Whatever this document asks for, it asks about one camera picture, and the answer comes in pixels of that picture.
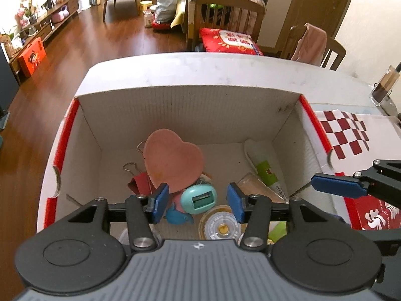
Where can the tall glass jar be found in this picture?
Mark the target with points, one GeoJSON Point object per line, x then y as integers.
{"type": "Point", "coordinates": [385, 83]}

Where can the pink binder clip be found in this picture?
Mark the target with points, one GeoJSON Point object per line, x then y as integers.
{"type": "Point", "coordinates": [141, 183]}

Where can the plastic bottle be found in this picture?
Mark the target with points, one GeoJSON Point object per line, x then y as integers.
{"type": "Point", "coordinates": [148, 20]}

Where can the wooden slatted chair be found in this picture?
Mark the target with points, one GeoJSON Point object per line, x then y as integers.
{"type": "Point", "coordinates": [225, 0]}

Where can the red printed cushion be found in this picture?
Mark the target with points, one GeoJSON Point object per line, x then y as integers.
{"type": "Point", "coordinates": [231, 40]}

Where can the wooden tv cabinet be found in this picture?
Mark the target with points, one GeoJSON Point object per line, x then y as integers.
{"type": "Point", "coordinates": [47, 33]}

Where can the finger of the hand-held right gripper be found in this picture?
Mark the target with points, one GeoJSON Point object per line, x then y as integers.
{"type": "Point", "coordinates": [335, 184]}

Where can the yellow stool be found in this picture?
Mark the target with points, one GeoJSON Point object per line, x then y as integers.
{"type": "Point", "coordinates": [146, 4]}

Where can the black cabinet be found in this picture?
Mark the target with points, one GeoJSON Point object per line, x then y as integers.
{"type": "Point", "coordinates": [6, 75]}

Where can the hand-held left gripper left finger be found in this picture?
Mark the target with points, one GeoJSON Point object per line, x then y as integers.
{"type": "Point", "coordinates": [161, 202]}

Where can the teal pencil sharpener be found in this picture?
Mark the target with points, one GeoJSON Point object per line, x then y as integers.
{"type": "Point", "coordinates": [200, 199]}

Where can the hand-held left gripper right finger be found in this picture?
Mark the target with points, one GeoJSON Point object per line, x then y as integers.
{"type": "Point", "coordinates": [236, 202]}

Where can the wooden door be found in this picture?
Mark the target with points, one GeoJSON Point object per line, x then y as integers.
{"type": "Point", "coordinates": [307, 0]}

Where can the pink toy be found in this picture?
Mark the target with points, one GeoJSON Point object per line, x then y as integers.
{"type": "Point", "coordinates": [60, 15]}

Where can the white pen with green label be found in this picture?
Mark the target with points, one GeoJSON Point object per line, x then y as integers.
{"type": "Point", "coordinates": [263, 166]}

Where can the pink and blue toy figure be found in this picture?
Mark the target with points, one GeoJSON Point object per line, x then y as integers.
{"type": "Point", "coordinates": [178, 216]}

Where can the orange gift box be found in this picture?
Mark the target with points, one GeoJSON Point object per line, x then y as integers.
{"type": "Point", "coordinates": [31, 58]}

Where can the round clear yellow container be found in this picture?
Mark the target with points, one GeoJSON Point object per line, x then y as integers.
{"type": "Point", "coordinates": [221, 225]}

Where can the pink heart-shaped dish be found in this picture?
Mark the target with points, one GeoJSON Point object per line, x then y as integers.
{"type": "Point", "coordinates": [172, 160]}

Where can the pink cloth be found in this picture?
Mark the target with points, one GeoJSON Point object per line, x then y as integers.
{"type": "Point", "coordinates": [310, 44]}

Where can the red cardboard box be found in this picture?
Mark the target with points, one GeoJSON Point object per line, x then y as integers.
{"type": "Point", "coordinates": [188, 116]}

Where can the pink flower bouquet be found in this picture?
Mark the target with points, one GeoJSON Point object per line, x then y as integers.
{"type": "Point", "coordinates": [22, 14]}

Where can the clear toothpick container green lid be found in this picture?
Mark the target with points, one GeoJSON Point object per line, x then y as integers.
{"type": "Point", "coordinates": [257, 188]}

